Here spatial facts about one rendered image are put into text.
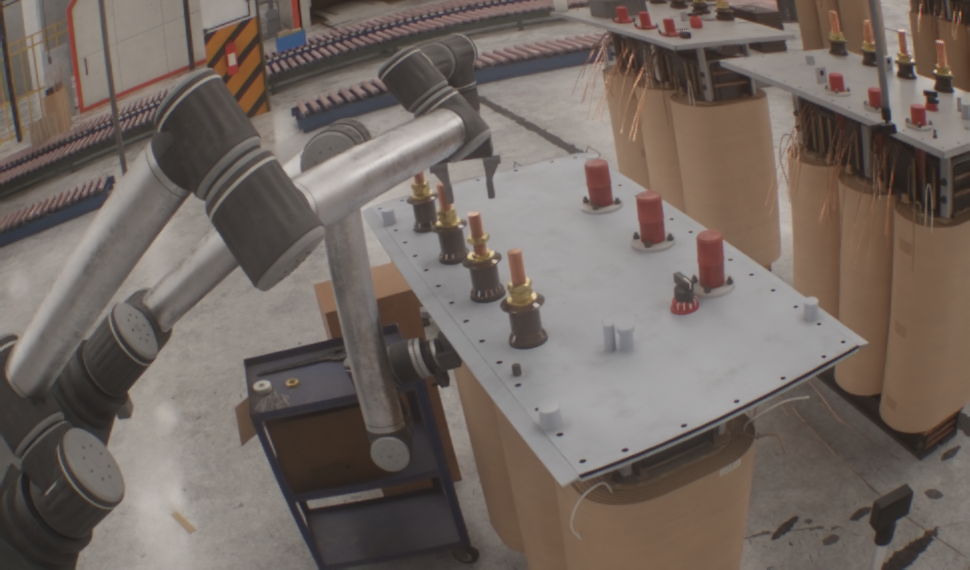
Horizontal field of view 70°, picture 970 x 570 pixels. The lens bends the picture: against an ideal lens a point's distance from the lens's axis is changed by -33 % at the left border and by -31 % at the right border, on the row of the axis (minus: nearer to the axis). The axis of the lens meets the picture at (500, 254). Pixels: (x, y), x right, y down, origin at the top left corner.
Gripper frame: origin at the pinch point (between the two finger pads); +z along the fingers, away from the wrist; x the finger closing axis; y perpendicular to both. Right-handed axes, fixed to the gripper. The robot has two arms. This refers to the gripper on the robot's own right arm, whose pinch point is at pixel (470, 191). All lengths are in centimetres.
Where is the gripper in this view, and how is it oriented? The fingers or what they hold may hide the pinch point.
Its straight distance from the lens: 228.5
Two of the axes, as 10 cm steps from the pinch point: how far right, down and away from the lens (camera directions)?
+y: -0.5, 3.9, -9.2
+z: 1.5, 9.1, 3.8
